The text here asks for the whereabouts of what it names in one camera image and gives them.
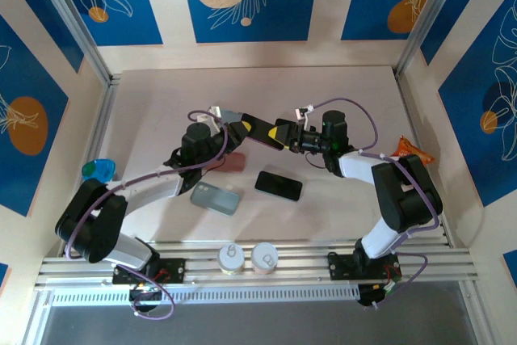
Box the black smartphone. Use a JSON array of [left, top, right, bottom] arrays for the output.
[[241, 112, 286, 151], [254, 170, 304, 203]]

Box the teal translucent phone case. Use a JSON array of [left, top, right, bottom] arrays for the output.
[[189, 181, 242, 217]]

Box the orange snack bag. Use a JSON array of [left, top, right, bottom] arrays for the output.
[[389, 135, 436, 166]]

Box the tin can pink label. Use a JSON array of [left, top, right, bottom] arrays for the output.
[[250, 242, 280, 276]]

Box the tin can yellow label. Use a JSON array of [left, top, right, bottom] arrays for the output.
[[217, 242, 246, 276]]

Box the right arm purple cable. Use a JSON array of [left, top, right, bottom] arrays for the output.
[[310, 96, 442, 310]]

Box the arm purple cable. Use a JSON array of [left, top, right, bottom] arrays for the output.
[[310, 96, 442, 310], [64, 109, 232, 321]]

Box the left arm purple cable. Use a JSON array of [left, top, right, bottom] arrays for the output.
[[64, 109, 232, 321]]

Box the aluminium side rail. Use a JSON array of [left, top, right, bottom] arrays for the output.
[[60, 73, 123, 258]]

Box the aluminium rail base frame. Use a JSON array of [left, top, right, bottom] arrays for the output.
[[34, 239, 481, 292]]

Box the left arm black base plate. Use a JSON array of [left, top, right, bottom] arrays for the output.
[[111, 258, 187, 285]]

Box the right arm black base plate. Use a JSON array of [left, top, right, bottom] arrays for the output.
[[327, 253, 401, 281]]

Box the aluminium frame post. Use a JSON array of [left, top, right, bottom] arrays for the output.
[[394, 0, 473, 78], [30, 0, 113, 84]]

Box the white slotted cable duct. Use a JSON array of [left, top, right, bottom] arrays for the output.
[[50, 284, 361, 308]]

